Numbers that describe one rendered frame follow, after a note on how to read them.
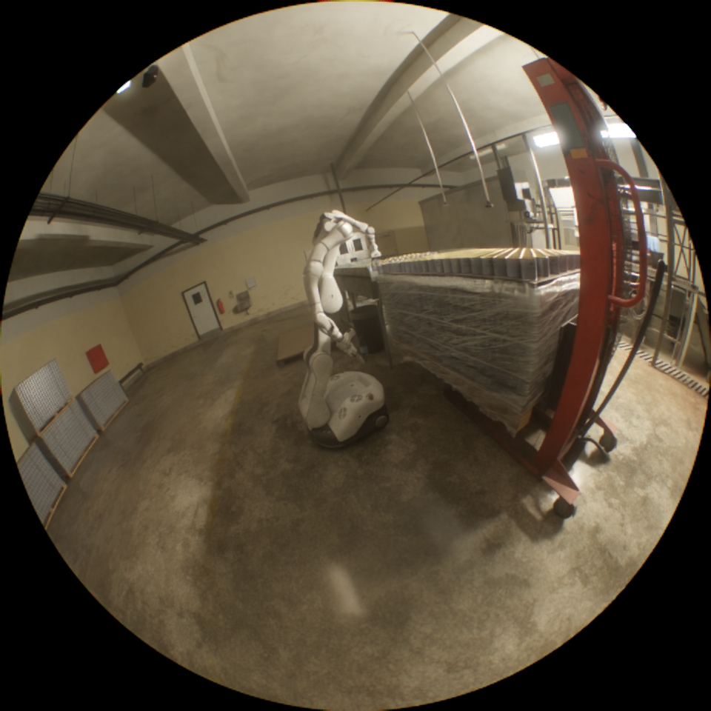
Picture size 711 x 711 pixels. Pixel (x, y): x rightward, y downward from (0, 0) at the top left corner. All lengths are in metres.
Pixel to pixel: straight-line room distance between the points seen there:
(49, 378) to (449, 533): 6.63
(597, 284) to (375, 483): 1.56
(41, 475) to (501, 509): 6.30
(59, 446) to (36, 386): 1.22
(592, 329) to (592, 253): 0.28
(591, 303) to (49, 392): 6.96
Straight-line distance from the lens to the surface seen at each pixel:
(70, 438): 6.17
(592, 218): 0.96
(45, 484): 5.76
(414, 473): 1.54
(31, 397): 5.98
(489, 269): 1.01
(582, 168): 1.00
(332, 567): 1.39
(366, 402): 1.57
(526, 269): 0.89
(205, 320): 8.99
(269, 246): 8.38
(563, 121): 1.06
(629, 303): 0.95
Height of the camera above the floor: 1.30
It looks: 25 degrees down
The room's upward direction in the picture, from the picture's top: 14 degrees counter-clockwise
